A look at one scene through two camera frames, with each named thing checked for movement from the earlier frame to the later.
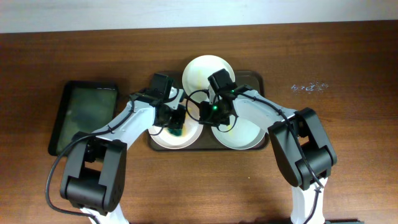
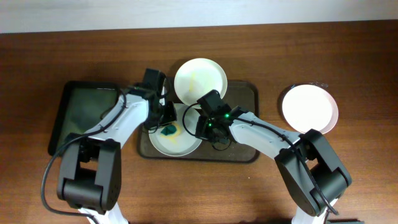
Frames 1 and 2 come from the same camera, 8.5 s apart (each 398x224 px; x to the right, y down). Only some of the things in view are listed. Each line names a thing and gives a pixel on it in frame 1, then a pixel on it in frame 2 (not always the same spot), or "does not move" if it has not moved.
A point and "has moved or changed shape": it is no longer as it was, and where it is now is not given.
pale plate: [244, 135] has moved or changed shape
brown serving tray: [252, 79] → [242, 95]
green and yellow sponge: [178, 132] has moved or changed shape
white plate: [173, 139] does not move
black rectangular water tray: [84, 106] does not move
